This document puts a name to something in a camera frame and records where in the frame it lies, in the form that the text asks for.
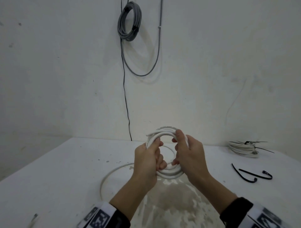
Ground person's right hand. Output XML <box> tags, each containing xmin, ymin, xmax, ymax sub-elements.
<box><xmin>171</xmin><ymin>129</ymin><xmax>210</xmax><ymax>184</ymax></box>

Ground person's left hand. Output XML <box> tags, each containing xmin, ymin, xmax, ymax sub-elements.
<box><xmin>133</xmin><ymin>138</ymin><xmax>168</xmax><ymax>188</ymax></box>

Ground white cable coil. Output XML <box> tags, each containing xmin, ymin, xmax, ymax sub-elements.
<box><xmin>100</xmin><ymin>126</ymin><xmax>191</xmax><ymax>203</ymax></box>

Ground person's left forearm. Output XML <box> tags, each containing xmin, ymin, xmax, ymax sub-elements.
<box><xmin>109</xmin><ymin>174</ymin><xmax>158</xmax><ymax>222</ymax></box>

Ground person's right forearm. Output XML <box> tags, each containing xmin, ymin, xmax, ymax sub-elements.
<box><xmin>188</xmin><ymin>172</ymin><xmax>238</xmax><ymax>215</ymax></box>

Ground black zip tie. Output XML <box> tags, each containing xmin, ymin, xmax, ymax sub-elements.
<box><xmin>231</xmin><ymin>163</ymin><xmax>258</xmax><ymax>183</ymax></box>
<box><xmin>238</xmin><ymin>168</ymin><xmax>273</xmax><ymax>180</ymax></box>
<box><xmin>244</xmin><ymin>141</ymin><xmax>275</xmax><ymax>154</ymax></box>

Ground left wrist marker band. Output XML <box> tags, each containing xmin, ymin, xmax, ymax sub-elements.
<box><xmin>77</xmin><ymin>202</ymin><xmax>131</xmax><ymax>228</ymax></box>

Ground wrist marker band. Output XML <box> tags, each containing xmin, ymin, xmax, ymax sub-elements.
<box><xmin>220</xmin><ymin>197</ymin><xmax>284</xmax><ymax>228</ymax></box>
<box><xmin>77</xmin><ymin>202</ymin><xmax>131</xmax><ymax>228</ymax></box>

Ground right wrist marker band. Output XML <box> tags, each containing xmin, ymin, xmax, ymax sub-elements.
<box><xmin>220</xmin><ymin>197</ymin><xmax>284</xmax><ymax>228</ymax></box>

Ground bundled white cable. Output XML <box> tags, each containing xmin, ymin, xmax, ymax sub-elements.
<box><xmin>229</xmin><ymin>141</ymin><xmax>260</xmax><ymax>158</ymax></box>

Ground thin black cable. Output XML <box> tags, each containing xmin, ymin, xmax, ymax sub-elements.
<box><xmin>121</xmin><ymin>0</ymin><xmax>132</xmax><ymax>141</ymax></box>

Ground grey cable coil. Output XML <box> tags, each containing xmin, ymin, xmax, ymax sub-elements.
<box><xmin>117</xmin><ymin>0</ymin><xmax>164</xmax><ymax>77</ymax></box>

